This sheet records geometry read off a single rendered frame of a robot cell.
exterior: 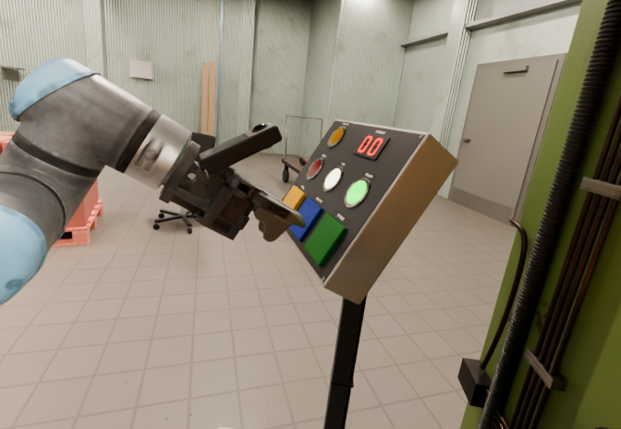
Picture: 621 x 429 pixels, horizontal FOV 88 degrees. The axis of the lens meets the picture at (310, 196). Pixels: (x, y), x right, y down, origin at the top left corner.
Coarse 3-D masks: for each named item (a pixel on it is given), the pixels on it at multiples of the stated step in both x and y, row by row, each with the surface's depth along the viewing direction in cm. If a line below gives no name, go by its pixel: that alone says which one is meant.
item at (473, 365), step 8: (464, 360) 57; (472, 360) 57; (464, 368) 56; (472, 368) 55; (480, 368) 55; (464, 376) 56; (472, 376) 53; (480, 376) 53; (488, 376) 53; (464, 384) 55; (472, 384) 53; (480, 384) 52; (488, 384) 52; (464, 392) 55; (472, 392) 52; (480, 392) 52; (472, 400) 52; (480, 400) 52
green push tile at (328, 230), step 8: (328, 216) 56; (320, 224) 57; (328, 224) 55; (336, 224) 53; (320, 232) 56; (328, 232) 54; (336, 232) 52; (344, 232) 51; (312, 240) 56; (320, 240) 54; (328, 240) 52; (336, 240) 51; (312, 248) 55; (320, 248) 53; (328, 248) 51; (312, 256) 54; (320, 256) 52; (328, 256) 51; (320, 264) 51
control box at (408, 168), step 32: (352, 128) 68; (384, 128) 58; (352, 160) 61; (384, 160) 53; (416, 160) 48; (448, 160) 50; (320, 192) 65; (384, 192) 48; (416, 192) 50; (352, 224) 51; (384, 224) 49; (352, 256) 49; (384, 256) 51; (352, 288) 51
